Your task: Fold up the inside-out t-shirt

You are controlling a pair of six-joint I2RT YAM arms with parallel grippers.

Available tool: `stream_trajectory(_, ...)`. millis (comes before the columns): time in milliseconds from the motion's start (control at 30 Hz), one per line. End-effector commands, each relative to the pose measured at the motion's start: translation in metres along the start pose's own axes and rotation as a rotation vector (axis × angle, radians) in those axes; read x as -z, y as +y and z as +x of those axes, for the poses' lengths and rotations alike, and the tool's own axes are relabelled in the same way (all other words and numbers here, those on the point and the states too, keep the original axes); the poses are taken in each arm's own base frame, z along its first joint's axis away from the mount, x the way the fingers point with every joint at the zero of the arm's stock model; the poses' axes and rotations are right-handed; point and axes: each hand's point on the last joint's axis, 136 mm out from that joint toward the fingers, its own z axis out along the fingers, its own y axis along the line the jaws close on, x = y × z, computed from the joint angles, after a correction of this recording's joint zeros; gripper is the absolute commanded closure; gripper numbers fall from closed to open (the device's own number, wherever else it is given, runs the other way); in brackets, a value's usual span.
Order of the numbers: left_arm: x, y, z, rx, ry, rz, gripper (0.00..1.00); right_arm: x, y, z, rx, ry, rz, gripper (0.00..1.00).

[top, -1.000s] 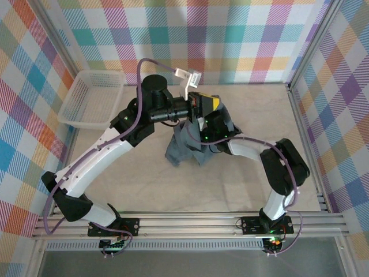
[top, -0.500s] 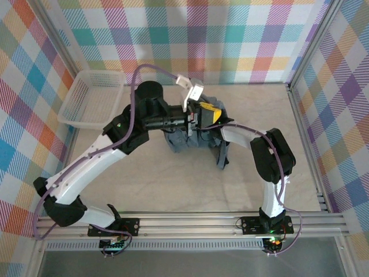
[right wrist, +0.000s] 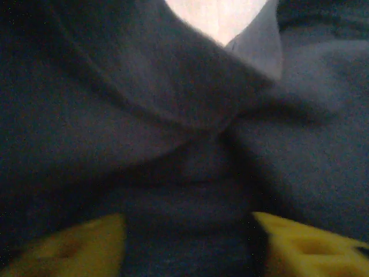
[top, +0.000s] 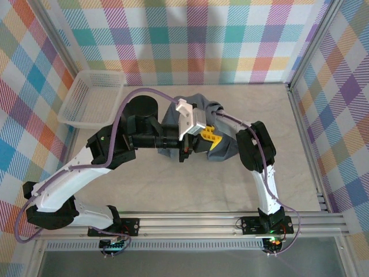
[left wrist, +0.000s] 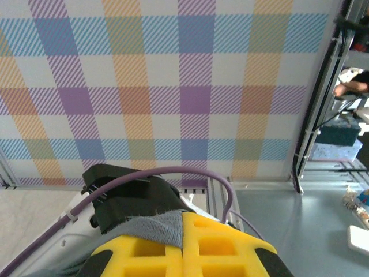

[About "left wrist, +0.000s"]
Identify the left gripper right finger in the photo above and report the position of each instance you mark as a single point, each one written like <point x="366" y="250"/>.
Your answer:
<point x="190" y="259"/>

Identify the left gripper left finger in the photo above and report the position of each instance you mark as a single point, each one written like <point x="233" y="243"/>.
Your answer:
<point x="173" y="265"/>

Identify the grey t-shirt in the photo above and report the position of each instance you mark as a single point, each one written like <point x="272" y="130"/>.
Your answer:
<point x="161" y="228"/>

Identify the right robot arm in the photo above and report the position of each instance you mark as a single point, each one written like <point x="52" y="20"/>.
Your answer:
<point x="138" y="196"/>

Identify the person's forearm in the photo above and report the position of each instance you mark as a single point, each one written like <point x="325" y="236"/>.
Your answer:
<point x="359" y="82"/>

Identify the white flat object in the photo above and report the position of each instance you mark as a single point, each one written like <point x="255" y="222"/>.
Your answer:
<point x="360" y="239"/>

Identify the light blue patterned box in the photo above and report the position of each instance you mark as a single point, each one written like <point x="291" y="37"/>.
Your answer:
<point x="334" y="152"/>

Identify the blue toy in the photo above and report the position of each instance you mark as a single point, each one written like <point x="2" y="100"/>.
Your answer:
<point x="364" y="197"/>

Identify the teal box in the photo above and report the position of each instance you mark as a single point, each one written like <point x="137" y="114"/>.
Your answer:
<point x="337" y="134"/>

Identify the person's hand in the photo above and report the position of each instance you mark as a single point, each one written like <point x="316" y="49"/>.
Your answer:
<point x="341" y="90"/>

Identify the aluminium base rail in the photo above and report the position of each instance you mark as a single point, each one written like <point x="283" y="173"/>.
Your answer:
<point x="216" y="196"/>

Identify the aluminium enclosure front post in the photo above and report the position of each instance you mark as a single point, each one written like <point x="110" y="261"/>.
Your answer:
<point x="331" y="57"/>

